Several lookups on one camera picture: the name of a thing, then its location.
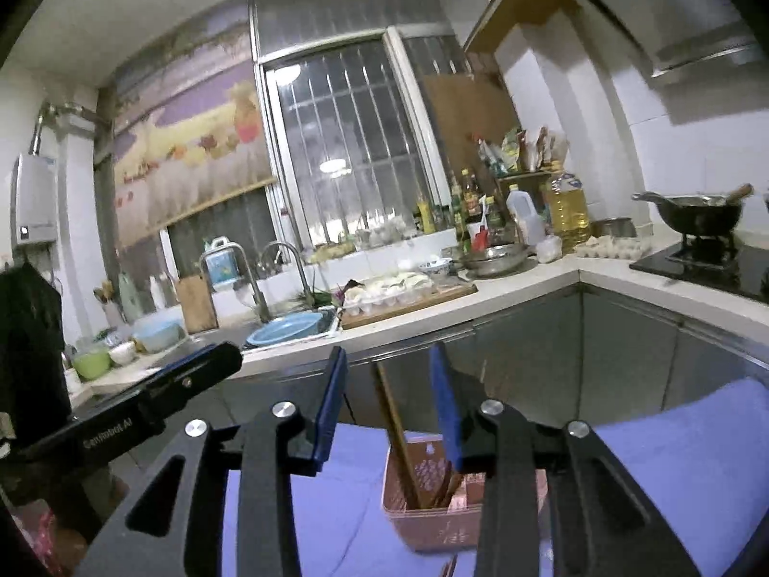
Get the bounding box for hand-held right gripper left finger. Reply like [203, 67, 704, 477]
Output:
[78, 345, 349, 577]

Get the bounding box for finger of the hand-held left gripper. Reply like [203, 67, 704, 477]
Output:
[141, 341, 244, 427]

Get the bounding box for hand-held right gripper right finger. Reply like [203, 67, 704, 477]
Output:
[429, 342, 701, 577]

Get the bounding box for light brown wooden chopstick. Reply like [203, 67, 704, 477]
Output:
[429, 469, 465, 509]
[371, 364, 422, 509]

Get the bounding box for pink plastic utensil basket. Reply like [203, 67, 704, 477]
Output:
[381, 429, 550, 554]

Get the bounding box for green bowl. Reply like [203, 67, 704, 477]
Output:
[72, 349, 112, 381]

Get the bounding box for light blue bowl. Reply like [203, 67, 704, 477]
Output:
[132, 318, 184, 354]

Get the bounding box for upright wooden cutting board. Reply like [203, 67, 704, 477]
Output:
[174, 275, 218, 334]

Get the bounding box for blue plastic basin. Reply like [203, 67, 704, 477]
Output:
[245, 311, 325, 348]

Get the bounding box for tall steel faucet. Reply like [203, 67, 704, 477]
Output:
[201, 242, 271, 322]

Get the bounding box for blue white container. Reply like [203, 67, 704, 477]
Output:
[204, 237, 238, 289]

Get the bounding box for flat wooden board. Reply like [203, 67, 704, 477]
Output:
[339, 281, 478, 330]

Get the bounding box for green vegetables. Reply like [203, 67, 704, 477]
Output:
[294, 279, 361, 307]

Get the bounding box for pile of white dumplings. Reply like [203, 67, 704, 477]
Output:
[345, 270, 434, 314]

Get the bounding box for curved steel faucet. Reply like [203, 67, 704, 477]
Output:
[258, 240, 316, 310]

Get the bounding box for steel pan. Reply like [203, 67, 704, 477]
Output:
[459, 243, 535, 277]

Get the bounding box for grey kitchen counter cabinets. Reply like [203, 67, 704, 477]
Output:
[72, 264, 769, 434]

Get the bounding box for pink patterned cloth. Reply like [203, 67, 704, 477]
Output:
[12, 505, 79, 577]

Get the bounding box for row of condiment bottles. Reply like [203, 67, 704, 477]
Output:
[414, 168, 511, 253]

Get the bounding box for white plastic jug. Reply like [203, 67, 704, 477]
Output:
[506, 188, 545, 244]

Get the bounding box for blue printed tablecloth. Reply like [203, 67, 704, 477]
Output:
[222, 376, 769, 577]

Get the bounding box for printed roller blind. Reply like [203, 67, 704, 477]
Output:
[111, 66, 277, 247]

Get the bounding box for tray of eggs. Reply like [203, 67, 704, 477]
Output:
[573, 233, 653, 259]

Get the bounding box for yellow cooking oil bottle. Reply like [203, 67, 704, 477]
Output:
[544, 171, 593, 238]

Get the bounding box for steel pot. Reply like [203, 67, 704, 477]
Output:
[592, 217, 638, 240]

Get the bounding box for barred window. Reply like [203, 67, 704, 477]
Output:
[255, 33, 458, 247]

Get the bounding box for pile of seasoning packets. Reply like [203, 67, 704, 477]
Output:
[474, 126, 569, 175]

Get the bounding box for brown cardboard panel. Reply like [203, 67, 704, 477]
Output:
[417, 51, 521, 193]

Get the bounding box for black gas stove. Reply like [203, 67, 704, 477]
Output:
[630, 234, 769, 304]

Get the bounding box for steel range hood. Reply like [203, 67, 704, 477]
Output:
[558, 0, 764, 82]

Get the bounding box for white wall water heater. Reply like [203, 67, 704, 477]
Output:
[12, 153, 58, 247]

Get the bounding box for black wok with wooden handle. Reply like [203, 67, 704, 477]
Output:
[631, 183, 755, 235]

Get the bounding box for wooden wall cabinet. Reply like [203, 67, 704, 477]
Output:
[462, 0, 583, 55]

